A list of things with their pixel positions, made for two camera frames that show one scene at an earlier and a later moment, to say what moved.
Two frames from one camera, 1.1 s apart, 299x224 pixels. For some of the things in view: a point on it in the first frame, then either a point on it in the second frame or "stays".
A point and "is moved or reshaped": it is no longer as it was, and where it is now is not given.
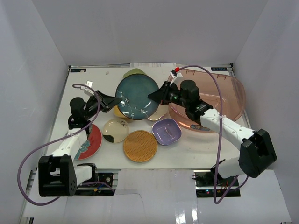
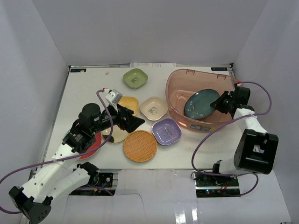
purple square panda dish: (167, 131) stays
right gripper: (163, 93) to (217, 104)
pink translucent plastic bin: (234, 97) stays
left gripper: (98, 101) to (124, 117)
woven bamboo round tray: (140, 146) stays
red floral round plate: (92, 145) stays
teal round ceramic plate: (133, 90) is moved or reshaped
